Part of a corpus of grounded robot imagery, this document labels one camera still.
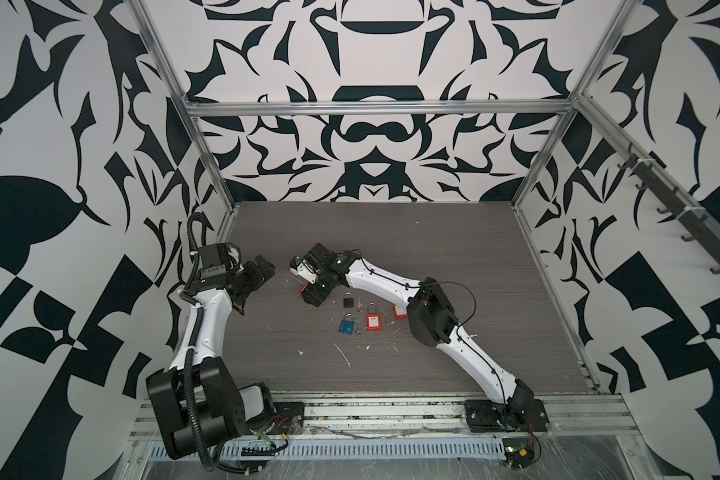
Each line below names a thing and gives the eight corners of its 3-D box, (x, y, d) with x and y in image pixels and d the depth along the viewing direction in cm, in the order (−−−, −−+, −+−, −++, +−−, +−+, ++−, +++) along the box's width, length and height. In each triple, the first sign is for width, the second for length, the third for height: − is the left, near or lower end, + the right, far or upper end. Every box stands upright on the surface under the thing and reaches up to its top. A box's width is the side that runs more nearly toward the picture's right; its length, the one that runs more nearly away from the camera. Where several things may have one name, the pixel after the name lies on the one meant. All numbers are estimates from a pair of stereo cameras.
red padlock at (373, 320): (365, 331, 90) (365, 328, 88) (365, 306, 96) (365, 302, 94) (382, 331, 90) (382, 328, 88) (381, 306, 96) (381, 302, 94)
